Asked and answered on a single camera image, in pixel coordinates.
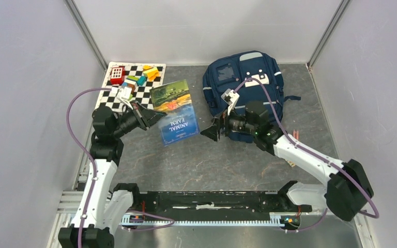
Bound navy blue student backpack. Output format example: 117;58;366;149
202;51;301;143

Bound red pencil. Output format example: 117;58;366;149
293;130;299;140

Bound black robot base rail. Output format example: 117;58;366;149
131;191;313;223

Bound black white checkered mat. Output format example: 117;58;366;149
101;61;166;109

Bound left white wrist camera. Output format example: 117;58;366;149
111;86;132;108

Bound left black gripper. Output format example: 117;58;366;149
112;100;166;138

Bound red grid toy block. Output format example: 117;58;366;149
110;66;125;85

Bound blue brown toy blocks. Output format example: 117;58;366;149
122;75;147;92

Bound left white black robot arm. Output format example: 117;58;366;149
58;100;167;247

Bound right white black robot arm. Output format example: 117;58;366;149
201;101;380;221

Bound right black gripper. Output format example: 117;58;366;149
200;103;257;142

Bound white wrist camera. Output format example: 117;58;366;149
111;86;132;108
221;89;239;115

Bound yellow orange toy blocks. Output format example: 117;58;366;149
143;65;160;81

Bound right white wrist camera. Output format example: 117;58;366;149
221;89;239;115

